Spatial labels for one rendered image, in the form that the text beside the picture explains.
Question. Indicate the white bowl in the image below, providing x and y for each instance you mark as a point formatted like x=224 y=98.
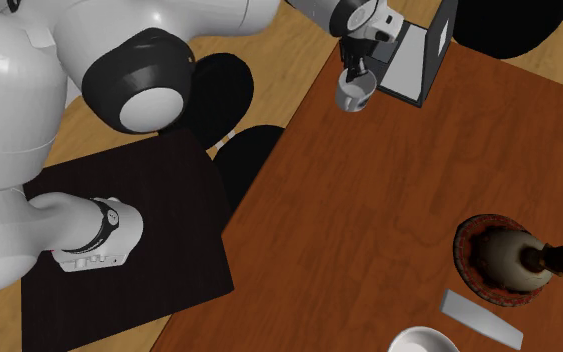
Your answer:
x=422 y=342

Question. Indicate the brown wooden table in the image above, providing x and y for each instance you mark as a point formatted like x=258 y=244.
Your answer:
x=368 y=204

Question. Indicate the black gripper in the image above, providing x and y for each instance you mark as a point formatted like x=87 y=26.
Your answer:
x=357 y=50

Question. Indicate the grey open laptop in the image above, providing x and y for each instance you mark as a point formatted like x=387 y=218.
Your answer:
x=408 y=58

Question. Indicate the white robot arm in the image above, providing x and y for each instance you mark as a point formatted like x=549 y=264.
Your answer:
x=13 y=122

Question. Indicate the cream vase with brown neck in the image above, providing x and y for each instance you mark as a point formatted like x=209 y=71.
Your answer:
x=505 y=261

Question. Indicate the white flat oblong bar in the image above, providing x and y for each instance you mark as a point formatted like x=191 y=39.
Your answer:
x=481 y=319

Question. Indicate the dark robot stand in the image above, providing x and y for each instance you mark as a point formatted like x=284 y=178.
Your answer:
x=178 y=214

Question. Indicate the white mug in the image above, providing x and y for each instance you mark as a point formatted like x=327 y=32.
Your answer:
x=354 y=95

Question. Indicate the red-rimmed dark round bowl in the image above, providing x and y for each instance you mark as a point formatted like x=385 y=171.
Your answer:
x=462 y=261

